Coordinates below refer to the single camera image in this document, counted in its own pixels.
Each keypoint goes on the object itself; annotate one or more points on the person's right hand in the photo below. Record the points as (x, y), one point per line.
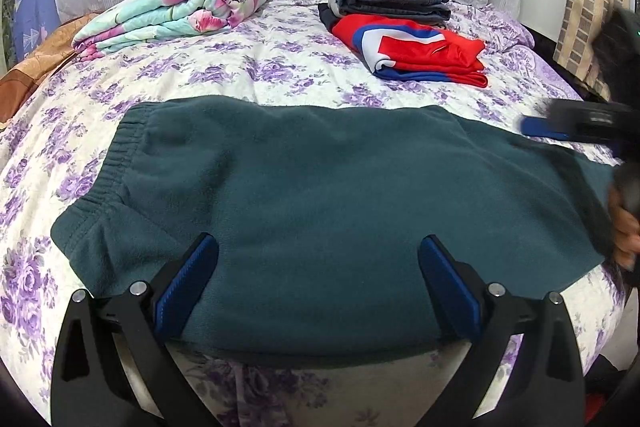
(625, 233)

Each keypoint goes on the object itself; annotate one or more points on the folded floral blanket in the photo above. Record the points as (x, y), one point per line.
(130, 22)

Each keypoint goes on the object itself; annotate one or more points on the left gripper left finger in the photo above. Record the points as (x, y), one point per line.
(111, 364)

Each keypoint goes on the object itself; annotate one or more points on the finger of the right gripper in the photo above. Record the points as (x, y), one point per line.
(545, 128)

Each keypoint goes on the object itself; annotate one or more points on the purple floral bedspread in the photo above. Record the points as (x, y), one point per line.
(54, 149)

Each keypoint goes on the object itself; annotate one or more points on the folded black garment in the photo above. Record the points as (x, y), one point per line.
(327, 17)

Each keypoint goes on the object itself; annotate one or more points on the folded red blue garment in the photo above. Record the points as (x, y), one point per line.
(404, 50)

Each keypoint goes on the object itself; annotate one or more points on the dark green fleece pants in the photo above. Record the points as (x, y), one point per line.
(319, 213)

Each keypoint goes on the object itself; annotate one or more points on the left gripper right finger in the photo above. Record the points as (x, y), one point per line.
(546, 386)

